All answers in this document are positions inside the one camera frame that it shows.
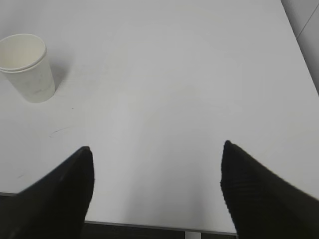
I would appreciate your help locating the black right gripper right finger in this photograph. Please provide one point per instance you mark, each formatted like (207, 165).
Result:
(261, 204)

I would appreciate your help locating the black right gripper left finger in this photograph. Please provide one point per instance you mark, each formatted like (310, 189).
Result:
(54, 207)

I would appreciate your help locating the white paper cup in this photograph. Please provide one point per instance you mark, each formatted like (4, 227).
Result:
(24, 62)

